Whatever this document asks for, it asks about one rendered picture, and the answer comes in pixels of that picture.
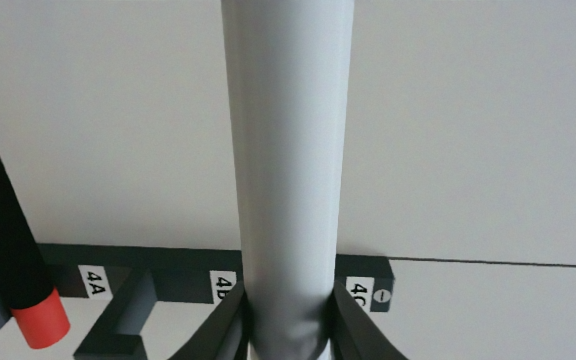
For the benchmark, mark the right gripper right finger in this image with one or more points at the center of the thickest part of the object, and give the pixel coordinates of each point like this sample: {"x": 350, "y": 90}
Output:
{"x": 353, "y": 333}

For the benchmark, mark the grey metal bar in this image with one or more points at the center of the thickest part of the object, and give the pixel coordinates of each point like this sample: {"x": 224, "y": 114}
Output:
{"x": 287, "y": 65}

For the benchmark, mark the black bar with red end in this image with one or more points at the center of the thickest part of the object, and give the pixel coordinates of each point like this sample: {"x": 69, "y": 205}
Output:
{"x": 24, "y": 277}

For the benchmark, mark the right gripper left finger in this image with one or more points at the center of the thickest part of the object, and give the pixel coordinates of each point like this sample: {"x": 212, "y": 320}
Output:
{"x": 224, "y": 333}

